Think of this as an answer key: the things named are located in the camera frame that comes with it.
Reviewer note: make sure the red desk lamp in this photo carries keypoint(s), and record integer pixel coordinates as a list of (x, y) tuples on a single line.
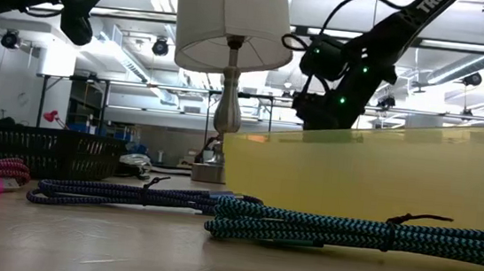
[(50, 115)]

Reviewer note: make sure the black metal rack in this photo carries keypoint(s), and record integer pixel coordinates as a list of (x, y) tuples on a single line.
[(43, 98)]

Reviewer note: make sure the yellow translucent plastic bin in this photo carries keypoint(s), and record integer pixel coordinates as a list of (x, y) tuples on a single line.
[(376, 179)]

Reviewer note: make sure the black ceiling spotlight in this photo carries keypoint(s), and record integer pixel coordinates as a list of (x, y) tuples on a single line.
[(160, 47), (472, 79), (11, 40)]

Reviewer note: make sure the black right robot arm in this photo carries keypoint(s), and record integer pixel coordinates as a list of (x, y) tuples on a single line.
[(394, 39)]

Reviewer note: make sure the table lamp with white shade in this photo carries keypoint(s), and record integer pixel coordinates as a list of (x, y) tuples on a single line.
[(235, 23)]

